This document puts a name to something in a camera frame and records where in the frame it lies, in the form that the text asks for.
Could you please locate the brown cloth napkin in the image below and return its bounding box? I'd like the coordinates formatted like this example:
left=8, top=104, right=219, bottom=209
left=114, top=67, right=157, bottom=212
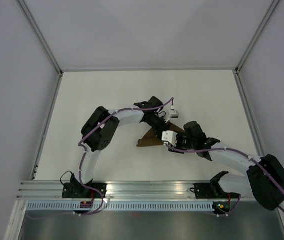
left=136, top=123, right=184, bottom=148

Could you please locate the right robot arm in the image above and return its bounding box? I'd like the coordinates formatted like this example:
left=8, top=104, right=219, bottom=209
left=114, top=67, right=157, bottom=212
left=172, top=121, right=284, bottom=211

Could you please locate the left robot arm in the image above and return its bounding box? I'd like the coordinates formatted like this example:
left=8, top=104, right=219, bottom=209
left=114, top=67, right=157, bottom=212
left=62, top=96, right=173, bottom=199

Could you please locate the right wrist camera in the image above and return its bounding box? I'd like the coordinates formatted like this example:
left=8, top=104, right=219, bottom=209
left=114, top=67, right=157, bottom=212
left=161, top=130, right=177, bottom=147

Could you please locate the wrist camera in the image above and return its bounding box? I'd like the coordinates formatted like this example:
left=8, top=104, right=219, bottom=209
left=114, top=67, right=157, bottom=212
left=167, top=105, right=179, bottom=121
left=161, top=130, right=177, bottom=147

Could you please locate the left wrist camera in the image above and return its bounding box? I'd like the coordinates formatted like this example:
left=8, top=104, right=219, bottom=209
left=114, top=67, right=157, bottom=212
left=167, top=105, right=179, bottom=121

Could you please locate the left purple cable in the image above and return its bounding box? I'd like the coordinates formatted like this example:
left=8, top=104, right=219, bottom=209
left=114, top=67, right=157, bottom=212
left=26, top=97, right=175, bottom=221

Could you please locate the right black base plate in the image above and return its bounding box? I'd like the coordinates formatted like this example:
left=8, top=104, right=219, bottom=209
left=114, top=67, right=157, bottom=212
left=189, top=182, right=239, bottom=200

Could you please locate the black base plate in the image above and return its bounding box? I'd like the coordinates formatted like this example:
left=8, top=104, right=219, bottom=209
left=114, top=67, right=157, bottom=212
left=189, top=182, right=239, bottom=200
left=62, top=182, right=107, bottom=199

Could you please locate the right side aluminium rail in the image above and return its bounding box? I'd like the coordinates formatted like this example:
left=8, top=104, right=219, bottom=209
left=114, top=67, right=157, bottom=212
left=232, top=69, right=267, bottom=156

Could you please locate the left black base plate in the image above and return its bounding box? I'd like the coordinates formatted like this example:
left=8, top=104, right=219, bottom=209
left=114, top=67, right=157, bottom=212
left=62, top=182, right=107, bottom=199

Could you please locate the aluminium front rail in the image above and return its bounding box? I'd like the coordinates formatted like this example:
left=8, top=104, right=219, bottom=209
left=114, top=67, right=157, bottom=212
left=16, top=180, right=227, bottom=201

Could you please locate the white slotted cable duct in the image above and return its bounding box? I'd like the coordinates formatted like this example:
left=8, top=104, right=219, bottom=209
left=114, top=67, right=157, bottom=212
left=26, top=201, right=214, bottom=212

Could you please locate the right aluminium frame post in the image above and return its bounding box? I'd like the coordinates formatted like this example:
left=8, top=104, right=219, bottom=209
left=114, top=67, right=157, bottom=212
left=233, top=0, right=281, bottom=75

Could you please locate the aluminium frame post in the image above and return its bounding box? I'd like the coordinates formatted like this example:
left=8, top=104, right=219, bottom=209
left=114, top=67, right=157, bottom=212
left=15, top=0, right=63, bottom=77
left=233, top=0, right=281, bottom=75

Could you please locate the left aluminium frame post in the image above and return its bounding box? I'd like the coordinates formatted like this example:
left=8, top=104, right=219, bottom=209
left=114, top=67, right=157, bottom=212
left=15, top=0, right=63, bottom=77

